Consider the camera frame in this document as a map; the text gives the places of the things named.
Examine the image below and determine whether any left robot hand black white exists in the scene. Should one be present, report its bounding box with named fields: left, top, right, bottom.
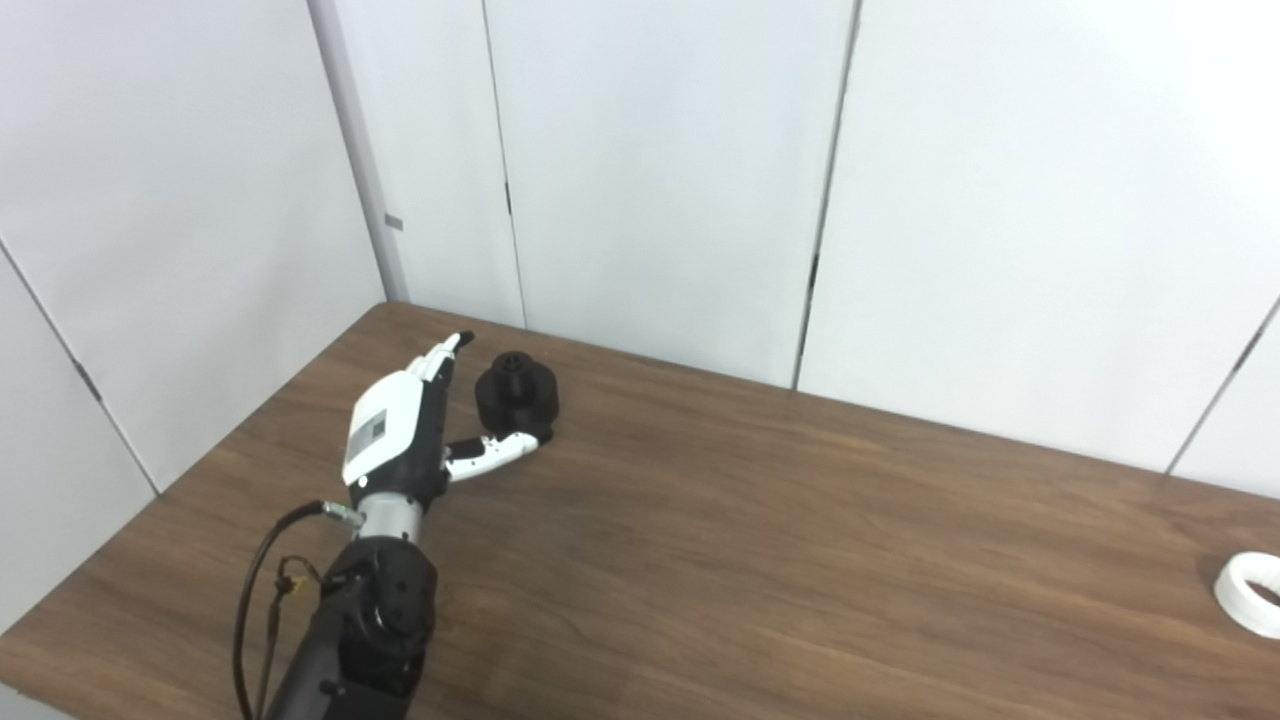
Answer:
left=342, top=332, right=553, bottom=511

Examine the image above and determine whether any round black part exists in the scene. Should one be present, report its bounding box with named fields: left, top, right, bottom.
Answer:
left=474, top=351, right=561, bottom=441

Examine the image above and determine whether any white toothed ring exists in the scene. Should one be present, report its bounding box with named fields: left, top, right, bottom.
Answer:
left=1213, top=552, right=1280, bottom=639

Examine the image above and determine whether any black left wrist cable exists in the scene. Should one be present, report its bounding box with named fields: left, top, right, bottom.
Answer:
left=232, top=500, right=366, bottom=720

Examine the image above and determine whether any thin left arm wire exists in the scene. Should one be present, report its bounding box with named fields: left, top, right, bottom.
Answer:
left=262, top=557, right=323, bottom=720

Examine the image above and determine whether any grey wall post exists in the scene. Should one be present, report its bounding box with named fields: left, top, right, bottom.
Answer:
left=307, top=0, right=411, bottom=304

